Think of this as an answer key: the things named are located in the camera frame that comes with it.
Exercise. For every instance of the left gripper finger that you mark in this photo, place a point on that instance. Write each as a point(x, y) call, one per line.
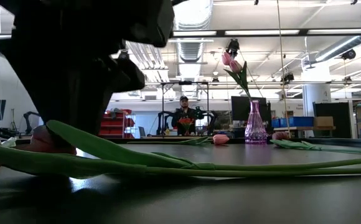
point(65, 118)

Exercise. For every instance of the purple tulip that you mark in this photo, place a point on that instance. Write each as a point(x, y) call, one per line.
point(112, 151)

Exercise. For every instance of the maroon tulip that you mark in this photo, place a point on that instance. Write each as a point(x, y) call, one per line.
point(10, 142)

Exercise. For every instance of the pink yellow tulip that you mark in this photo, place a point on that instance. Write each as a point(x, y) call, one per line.
point(261, 171)

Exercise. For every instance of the background black robot arm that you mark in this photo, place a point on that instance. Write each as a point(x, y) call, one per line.
point(163, 123)
point(210, 119)

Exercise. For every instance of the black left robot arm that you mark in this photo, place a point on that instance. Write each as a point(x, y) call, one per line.
point(74, 18)

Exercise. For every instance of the pink ribbed glass vase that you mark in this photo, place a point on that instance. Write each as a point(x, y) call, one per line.
point(255, 130)

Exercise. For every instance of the red shelf cart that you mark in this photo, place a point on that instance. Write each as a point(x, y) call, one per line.
point(116, 124)

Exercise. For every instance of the person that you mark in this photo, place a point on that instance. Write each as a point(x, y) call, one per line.
point(183, 115)

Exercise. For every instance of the orange flower bunch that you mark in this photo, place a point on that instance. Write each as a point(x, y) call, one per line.
point(186, 122)

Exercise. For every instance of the large black screen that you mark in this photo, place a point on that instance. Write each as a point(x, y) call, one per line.
point(239, 109)

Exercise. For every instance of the small blue storage bin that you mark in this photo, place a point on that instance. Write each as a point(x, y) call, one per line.
point(280, 123)

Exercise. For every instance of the large blue storage bin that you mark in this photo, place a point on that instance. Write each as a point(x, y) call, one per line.
point(302, 121)

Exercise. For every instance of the wooden side table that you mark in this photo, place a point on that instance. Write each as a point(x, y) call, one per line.
point(305, 128)

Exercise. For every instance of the cardboard box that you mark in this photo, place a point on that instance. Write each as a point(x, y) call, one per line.
point(323, 121)

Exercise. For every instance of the black standing panel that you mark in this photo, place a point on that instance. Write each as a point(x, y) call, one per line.
point(333, 119)

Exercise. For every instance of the black table edge frame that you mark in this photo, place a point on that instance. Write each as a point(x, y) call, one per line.
point(149, 140)

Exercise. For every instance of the black overhead frame bar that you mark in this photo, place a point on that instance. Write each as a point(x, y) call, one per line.
point(221, 32)

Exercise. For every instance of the black hanging camera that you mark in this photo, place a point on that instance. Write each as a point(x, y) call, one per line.
point(348, 54)
point(232, 46)
point(287, 77)

